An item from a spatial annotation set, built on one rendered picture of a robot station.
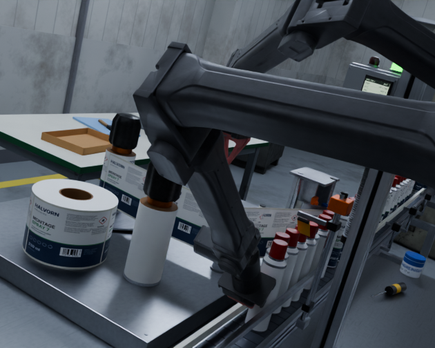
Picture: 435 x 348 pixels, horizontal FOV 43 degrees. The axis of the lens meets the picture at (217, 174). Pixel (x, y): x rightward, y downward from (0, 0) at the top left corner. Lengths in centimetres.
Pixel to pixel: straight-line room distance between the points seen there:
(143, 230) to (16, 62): 352
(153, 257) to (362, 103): 87
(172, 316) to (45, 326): 25
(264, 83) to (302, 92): 4
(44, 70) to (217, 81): 435
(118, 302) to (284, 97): 81
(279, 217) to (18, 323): 70
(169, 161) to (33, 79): 420
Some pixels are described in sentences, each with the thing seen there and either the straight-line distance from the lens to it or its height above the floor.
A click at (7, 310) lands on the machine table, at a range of 123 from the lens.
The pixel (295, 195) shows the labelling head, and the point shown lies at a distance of 157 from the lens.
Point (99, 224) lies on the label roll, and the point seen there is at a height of 99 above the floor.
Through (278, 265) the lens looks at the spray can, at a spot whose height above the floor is 104.
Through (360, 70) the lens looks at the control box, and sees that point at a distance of 121.
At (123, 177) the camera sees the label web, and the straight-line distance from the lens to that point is 156.
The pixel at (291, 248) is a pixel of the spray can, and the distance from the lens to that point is 126.
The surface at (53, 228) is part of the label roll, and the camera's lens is 127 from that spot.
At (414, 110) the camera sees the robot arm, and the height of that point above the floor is 145.
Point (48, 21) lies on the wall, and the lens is 479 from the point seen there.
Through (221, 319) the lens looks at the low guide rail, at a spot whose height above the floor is 92.
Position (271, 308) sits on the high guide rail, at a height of 96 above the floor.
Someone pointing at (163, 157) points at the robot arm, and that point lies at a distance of 61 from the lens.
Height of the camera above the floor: 147
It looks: 15 degrees down
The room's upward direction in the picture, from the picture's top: 14 degrees clockwise
